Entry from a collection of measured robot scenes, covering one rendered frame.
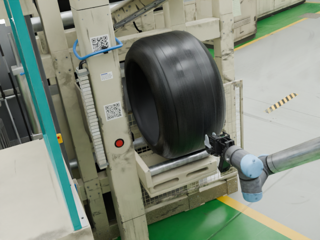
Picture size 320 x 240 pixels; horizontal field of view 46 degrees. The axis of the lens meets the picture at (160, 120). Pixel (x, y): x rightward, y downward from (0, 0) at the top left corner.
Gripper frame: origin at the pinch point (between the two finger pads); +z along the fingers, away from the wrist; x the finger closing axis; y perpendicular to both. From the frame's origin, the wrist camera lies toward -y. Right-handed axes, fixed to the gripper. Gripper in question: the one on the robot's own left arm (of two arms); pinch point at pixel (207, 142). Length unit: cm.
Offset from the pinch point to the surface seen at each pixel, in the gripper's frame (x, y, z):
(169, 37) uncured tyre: 3.1, 45.3, 16.6
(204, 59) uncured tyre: -4.8, 35.5, 2.3
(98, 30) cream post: 34, 55, 11
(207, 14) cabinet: -233, 6, 417
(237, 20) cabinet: -277, -13, 400
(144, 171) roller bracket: 28.2, -8.0, 8.6
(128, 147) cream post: 30.6, 0.9, 18.4
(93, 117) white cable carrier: 43, 20, 17
